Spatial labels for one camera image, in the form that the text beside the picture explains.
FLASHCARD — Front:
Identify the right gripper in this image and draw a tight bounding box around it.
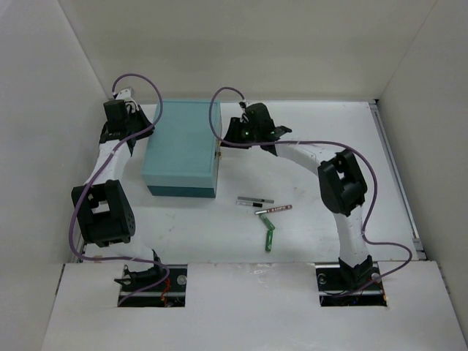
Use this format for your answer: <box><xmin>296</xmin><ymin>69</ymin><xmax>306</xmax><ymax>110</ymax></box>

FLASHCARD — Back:
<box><xmin>219</xmin><ymin>118</ymin><xmax>260</xmax><ymax>151</ymax></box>

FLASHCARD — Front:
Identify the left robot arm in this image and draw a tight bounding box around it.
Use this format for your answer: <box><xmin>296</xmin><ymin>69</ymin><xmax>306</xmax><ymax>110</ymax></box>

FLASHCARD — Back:
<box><xmin>71</xmin><ymin>98</ymin><xmax>164</xmax><ymax>292</ymax></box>

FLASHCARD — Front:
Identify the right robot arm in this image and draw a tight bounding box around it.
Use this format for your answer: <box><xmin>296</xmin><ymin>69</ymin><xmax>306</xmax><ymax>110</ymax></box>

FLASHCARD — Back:
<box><xmin>222</xmin><ymin>101</ymin><xmax>375</xmax><ymax>292</ymax></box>

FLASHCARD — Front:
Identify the teal drawer box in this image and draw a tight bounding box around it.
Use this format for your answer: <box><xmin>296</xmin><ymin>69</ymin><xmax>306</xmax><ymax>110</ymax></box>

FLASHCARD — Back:
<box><xmin>141</xmin><ymin>99</ymin><xmax>222</xmax><ymax>198</ymax></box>

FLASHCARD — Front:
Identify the silver eyeliner pencil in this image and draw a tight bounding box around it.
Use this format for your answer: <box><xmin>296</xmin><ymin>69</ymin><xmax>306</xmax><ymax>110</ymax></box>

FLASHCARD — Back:
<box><xmin>237</xmin><ymin>196</ymin><xmax>274</xmax><ymax>204</ymax></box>

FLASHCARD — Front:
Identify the black silver pencil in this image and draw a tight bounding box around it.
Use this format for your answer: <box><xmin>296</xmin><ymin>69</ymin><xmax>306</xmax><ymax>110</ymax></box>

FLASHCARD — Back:
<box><xmin>236</xmin><ymin>200</ymin><xmax>263</xmax><ymax>208</ymax></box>

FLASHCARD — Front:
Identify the red lip pencil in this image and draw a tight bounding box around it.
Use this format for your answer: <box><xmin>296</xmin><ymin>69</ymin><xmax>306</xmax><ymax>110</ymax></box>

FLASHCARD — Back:
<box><xmin>254</xmin><ymin>205</ymin><xmax>293</xmax><ymax>215</ymax></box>

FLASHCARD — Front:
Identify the green tube upper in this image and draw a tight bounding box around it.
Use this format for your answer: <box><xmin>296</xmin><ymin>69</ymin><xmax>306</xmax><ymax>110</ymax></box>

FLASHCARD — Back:
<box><xmin>259</xmin><ymin>214</ymin><xmax>276</xmax><ymax>231</ymax></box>

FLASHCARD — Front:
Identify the green tube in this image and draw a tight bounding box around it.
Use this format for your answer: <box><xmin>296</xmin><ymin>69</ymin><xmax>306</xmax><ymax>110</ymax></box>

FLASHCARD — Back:
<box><xmin>265</xmin><ymin>230</ymin><xmax>273</xmax><ymax>252</ymax></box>
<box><xmin>259</xmin><ymin>214</ymin><xmax>276</xmax><ymax>231</ymax></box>

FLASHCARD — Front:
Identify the green tube lower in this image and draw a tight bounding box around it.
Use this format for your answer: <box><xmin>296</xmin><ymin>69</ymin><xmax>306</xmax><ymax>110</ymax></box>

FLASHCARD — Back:
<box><xmin>265</xmin><ymin>230</ymin><xmax>273</xmax><ymax>252</ymax></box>

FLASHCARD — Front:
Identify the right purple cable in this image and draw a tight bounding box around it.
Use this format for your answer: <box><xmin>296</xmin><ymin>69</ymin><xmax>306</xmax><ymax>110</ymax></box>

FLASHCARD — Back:
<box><xmin>208</xmin><ymin>86</ymin><xmax>414</xmax><ymax>296</ymax></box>

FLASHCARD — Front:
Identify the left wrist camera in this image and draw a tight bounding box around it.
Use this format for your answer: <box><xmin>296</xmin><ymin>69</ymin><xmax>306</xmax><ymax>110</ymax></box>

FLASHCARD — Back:
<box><xmin>112</xmin><ymin>87</ymin><xmax>135</xmax><ymax>101</ymax></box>

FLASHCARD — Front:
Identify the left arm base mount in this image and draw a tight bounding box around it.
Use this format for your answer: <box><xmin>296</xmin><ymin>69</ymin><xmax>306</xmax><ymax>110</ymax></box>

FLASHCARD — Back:
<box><xmin>114</xmin><ymin>265</ymin><xmax>188</xmax><ymax>308</ymax></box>

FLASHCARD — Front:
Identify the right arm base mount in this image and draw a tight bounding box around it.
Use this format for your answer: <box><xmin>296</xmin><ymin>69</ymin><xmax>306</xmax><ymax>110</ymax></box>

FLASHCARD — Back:
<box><xmin>316</xmin><ymin>263</ymin><xmax>388</xmax><ymax>307</ymax></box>

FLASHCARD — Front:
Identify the aluminium rail right edge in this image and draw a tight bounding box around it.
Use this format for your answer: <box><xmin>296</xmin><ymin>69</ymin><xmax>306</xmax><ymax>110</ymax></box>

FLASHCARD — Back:
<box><xmin>369</xmin><ymin>99</ymin><xmax>427</xmax><ymax>260</ymax></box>

